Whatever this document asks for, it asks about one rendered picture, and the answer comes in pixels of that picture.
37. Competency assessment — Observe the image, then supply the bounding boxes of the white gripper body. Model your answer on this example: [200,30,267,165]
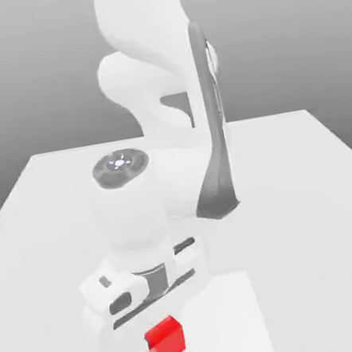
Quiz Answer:
[81,237,219,343]

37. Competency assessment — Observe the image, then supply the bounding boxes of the small red cube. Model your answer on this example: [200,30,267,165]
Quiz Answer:
[140,312,188,352]

